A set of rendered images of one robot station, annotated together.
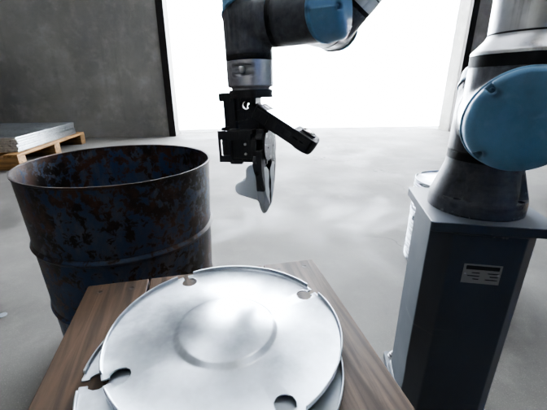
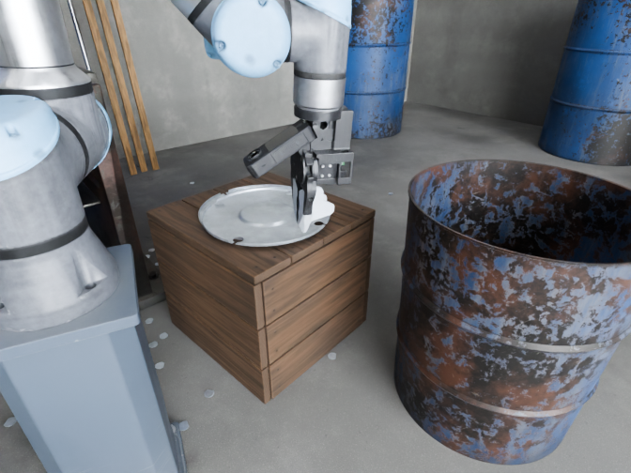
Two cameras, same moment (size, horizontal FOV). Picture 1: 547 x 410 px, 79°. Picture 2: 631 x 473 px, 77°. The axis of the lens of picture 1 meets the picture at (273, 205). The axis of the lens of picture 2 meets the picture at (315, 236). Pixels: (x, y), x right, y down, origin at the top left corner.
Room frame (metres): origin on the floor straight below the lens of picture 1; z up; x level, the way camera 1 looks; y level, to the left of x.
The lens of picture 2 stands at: (1.08, -0.31, 0.77)
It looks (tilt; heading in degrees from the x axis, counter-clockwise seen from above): 30 degrees down; 146
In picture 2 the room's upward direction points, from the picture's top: straight up
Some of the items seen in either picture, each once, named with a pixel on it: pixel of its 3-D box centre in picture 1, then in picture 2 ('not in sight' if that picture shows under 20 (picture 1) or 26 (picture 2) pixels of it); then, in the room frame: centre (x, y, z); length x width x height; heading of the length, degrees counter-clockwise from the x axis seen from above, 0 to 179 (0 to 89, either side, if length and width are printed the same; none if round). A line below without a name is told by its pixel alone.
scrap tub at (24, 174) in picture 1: (133, 251); (499, 305); (0.76, 0.36, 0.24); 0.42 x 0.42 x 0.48
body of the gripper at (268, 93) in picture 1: (248, 127); (319, 145); (0.58, 0.04, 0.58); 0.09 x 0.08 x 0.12; 75
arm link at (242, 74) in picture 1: (249, 76); (317, 92); (0.58, 0.04, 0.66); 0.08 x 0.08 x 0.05
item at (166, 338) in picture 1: (226, 327); (267, 212); (0.34, 0.06, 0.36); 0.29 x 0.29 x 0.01
